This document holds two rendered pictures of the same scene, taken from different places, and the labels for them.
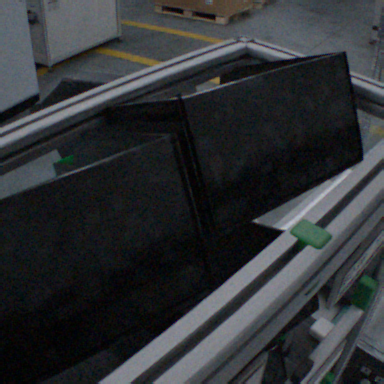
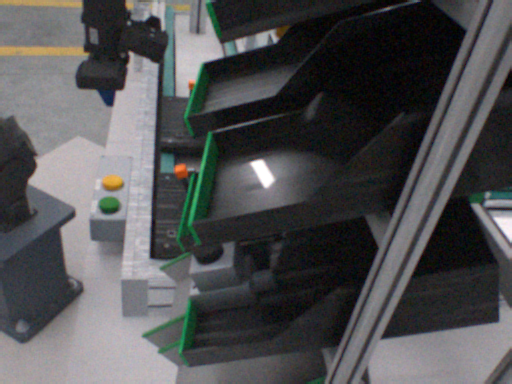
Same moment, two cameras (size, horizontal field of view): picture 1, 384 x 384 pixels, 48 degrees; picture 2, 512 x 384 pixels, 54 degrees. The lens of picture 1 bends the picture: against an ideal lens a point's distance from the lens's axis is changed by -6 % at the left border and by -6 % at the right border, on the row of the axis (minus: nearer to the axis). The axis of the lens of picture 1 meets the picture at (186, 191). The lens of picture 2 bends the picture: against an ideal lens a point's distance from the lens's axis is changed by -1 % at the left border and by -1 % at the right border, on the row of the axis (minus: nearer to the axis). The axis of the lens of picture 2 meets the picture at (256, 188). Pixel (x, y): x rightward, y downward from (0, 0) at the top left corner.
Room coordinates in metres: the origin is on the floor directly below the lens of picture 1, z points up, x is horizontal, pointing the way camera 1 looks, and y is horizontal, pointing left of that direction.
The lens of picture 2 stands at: (0.10, 0.45, 1.62)
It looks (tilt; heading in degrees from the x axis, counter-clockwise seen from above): 37 degrees down; 302
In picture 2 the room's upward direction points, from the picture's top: 10 degrees clockwise
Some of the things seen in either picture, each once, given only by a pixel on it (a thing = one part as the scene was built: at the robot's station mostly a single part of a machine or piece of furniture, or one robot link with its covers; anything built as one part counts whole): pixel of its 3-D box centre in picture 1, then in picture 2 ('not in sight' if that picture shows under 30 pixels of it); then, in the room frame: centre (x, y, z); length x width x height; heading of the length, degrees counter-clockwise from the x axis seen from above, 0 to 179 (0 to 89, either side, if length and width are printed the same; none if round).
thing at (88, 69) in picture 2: not in sight; (106, 33); (0.65, 0.02, 1.33); 0.19 x 0.06 x 0.08; 135
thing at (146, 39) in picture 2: not in sight; (144, 35); (0.61, -0.02, 1.33); 0.07 x 0.07 x 0.06; 44
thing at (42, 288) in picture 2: not in sight; (17, 258); (0.70, 0.18, 0.96); 0.15 x 0.15 x 0.20; 10
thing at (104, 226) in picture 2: not in sight; (113, 195); (0.76, -0.07, 0.93); 0.21 x 0.07 x 0.06; 136
